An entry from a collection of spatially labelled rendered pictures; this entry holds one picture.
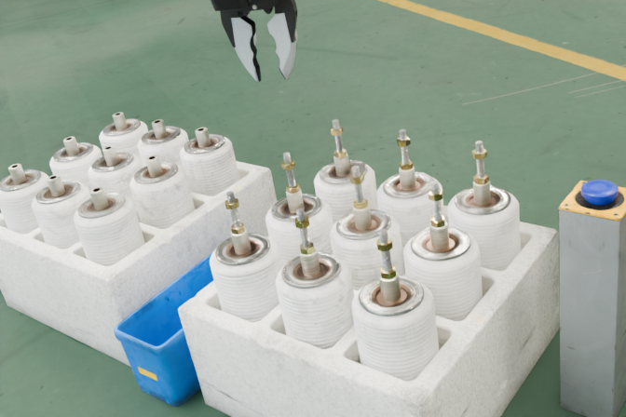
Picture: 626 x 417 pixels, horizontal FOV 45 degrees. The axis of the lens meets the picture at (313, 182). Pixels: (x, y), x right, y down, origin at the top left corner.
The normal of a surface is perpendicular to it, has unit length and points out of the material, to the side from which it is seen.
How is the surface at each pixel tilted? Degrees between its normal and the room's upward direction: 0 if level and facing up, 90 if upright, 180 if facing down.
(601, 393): 90
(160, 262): 90
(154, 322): 88
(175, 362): 92
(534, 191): 0
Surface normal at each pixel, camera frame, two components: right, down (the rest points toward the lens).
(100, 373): -0.15, -0.88
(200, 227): 0.78, 0.17
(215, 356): -0.60, 0.45
